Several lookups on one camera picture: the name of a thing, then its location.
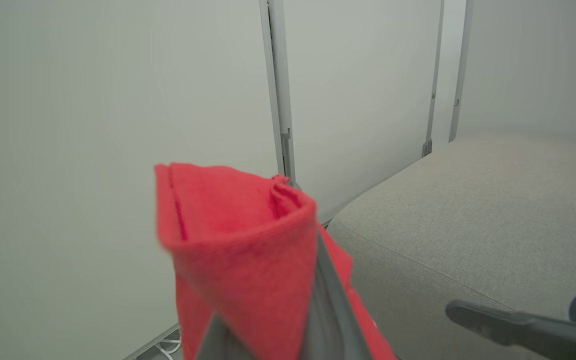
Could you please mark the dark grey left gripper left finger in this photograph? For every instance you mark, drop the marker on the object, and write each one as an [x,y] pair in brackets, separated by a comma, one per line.
[218,345]

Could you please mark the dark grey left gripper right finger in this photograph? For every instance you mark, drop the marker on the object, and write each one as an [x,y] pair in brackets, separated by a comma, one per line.
[330,320]

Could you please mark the red fleece garment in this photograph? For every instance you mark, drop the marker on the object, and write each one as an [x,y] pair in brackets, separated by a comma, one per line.
[238,250]

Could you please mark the light grey fabric ottoman seat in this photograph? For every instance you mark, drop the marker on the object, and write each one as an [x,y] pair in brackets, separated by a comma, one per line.
[468,225]

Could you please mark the thin grey partition post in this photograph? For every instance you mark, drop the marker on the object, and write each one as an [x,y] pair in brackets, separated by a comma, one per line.
[435,75]
[463,50]

